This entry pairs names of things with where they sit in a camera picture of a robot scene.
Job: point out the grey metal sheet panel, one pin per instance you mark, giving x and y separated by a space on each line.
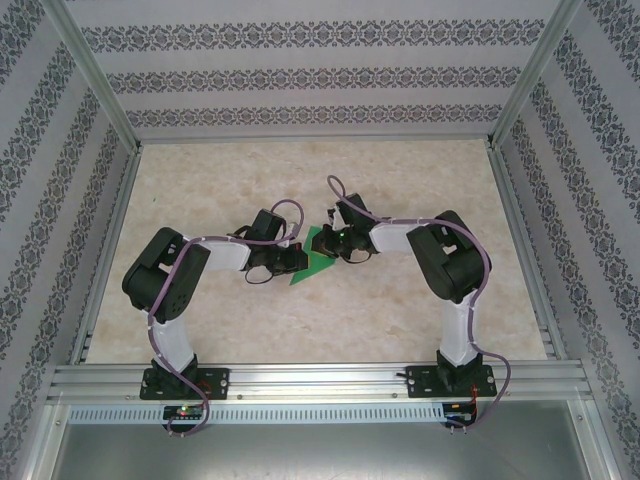
320 455

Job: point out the aluminium back rail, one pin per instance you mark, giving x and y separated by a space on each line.
315 138

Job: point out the aluminium frame post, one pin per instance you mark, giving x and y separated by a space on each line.
95 75
535 75

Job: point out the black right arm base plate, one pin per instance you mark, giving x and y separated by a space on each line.
417 382

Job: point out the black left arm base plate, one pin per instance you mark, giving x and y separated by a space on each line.
220 382

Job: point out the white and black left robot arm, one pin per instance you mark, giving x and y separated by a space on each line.
225 255

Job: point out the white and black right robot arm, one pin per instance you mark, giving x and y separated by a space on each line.
390 237

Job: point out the aluminium mounting rail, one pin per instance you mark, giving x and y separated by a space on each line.
320 380

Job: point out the green paper sheet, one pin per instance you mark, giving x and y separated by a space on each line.
307 272

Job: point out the aluminium side rail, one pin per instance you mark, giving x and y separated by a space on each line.
112 235
520 235

